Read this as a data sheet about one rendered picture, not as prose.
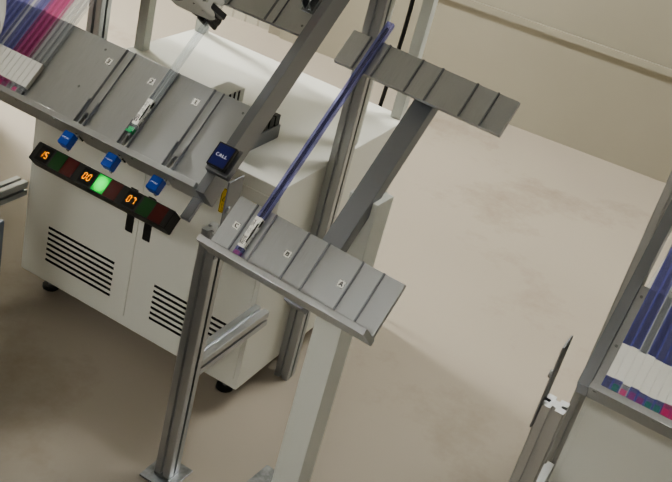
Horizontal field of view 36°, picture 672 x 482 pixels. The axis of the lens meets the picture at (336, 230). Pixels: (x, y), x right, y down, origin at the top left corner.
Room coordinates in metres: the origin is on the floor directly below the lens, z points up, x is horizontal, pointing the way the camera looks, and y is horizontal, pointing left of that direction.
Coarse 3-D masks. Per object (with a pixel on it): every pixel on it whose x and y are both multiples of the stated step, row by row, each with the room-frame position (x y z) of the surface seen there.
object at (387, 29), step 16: (384, 32) 1.77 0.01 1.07; (368, 64) 1.73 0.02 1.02; (352, 80) 1.70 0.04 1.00; (336, 112) 1.66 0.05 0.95; (320, 128) 1.64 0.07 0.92; (304, 160) 1.60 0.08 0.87; (288, 176) 1.57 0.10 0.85; (272, 192) 1.55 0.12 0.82; (272, 208) 1.54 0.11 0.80; (240, 256) 1.47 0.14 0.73
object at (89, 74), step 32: (64, 64) 1.92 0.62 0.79; (96, 64) 1.91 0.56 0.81; (128, 64) 1.91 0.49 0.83; (32, 96) 1.86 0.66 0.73; (64, 96) 1.86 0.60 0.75; (96, 96) 1.85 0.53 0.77; (128, 96) 1.85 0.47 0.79; (192, 96) 1.84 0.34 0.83; (224, 96) 1.84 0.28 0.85; (96, 128) 1.80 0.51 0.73; (160, 128) 1.79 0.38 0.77; (192, 128) 1.79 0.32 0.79; (224, 128) 1.78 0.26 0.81; (160, 160) 1.74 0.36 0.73; (192, 160) 1.73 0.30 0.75
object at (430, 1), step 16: (144, 0) 2.53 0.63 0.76; (432, 0) 2.53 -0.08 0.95; (144, 16) 2.53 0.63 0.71; (432, 16) 2.54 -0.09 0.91; (144, 32) 2.52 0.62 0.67; (416, 32) 2.53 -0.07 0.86; (144, 48) 2.53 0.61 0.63; (400, 48) 2.64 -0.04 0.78; (416, 48) 2.53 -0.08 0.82; (384, 96) 2.64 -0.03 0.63; (400, 96) 2.53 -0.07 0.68; (400, 112) 2.53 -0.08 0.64
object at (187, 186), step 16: (0, 96) 1.89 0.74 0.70; (16, 96) 1.84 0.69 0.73; (32, 112) 1.85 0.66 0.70; (48, 112) 1.81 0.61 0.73; (64, 128) 1.82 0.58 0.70; (80, 128) 1.77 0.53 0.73; (96, 144) 1.79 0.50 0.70; (112, 144) 1.74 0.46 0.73; (128, 160) 1.76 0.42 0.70; (144, 160) 1.71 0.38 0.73; (160, 176) 1.72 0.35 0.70; (176, 176) 1.68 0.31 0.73; (192, 192) 1.69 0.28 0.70
